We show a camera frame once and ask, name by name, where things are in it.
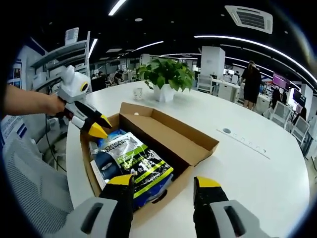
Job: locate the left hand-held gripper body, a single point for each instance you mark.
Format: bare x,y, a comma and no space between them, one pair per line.
74,86

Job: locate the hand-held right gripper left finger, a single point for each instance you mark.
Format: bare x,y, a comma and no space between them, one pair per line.
116,205

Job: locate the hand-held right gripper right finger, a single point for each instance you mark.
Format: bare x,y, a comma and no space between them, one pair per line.
210,210

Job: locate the blue wet wipes pack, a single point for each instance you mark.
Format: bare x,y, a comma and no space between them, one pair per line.
143,201

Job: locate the grey black green pouch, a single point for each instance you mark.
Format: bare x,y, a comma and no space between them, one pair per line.
138,158

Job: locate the brown cardboard shoe box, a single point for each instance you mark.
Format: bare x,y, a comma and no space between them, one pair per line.
173,134

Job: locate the person's left hand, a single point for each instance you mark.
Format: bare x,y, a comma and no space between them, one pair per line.
55,105

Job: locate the grey metal shelf rack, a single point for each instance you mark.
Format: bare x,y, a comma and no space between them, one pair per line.
59,53

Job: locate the dark blue packet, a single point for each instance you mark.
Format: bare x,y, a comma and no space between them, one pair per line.
107,164

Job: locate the table power outlet strip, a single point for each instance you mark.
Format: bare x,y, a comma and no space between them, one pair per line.
250,145

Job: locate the grey mesh office chair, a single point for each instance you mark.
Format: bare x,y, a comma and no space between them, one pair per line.
32,188

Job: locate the potted green plant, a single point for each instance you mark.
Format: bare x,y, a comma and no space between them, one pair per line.
166,72

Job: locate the white office chair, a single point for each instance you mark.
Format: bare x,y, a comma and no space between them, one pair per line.
205,84
300,130
281,114

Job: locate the purple display screen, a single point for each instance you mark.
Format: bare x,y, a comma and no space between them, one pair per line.
281,81

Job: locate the long ceiling light strip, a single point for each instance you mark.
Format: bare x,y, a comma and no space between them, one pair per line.
260,45

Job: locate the ceiling air conditioner vent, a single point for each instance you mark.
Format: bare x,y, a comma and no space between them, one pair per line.
250,18

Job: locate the blue wall poster board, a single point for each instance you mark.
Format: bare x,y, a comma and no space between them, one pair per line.
16,74

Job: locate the dark wall television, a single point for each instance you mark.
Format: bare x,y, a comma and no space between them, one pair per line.
299,97

